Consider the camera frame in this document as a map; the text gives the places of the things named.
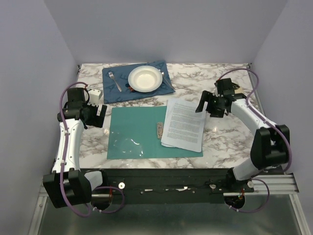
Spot metal folder clip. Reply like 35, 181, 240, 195
156, 122, 164, 140

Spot silver spoon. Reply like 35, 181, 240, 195
159, 70, 175, 90

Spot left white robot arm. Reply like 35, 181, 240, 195
43, 88, 109, 208

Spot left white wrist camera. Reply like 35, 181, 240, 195
88, 89, 103, 106

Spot printed paper sheets stack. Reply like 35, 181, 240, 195
161, 98, 206, 153

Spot small red dark object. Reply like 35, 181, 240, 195
125, 84, 135, 93

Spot aluminium rail frame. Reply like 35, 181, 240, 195
29, 170, 305, 235

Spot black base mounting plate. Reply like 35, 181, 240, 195
91, 168, 254, 206

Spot silver fork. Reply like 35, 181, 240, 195
108, 71, 122, 92

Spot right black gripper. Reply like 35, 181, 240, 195
195, 90, 224, 118

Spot blue cloth placemat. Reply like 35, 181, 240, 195
102, 60, 175, 104

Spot white round bowl plate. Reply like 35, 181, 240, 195
128, 66, 163, 93

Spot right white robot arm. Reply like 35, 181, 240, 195
196, 78, 291, 192

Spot beige small dish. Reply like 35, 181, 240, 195
232, 83, 243, 94

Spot teal paper folder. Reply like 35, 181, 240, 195
107, 106, 203, 160

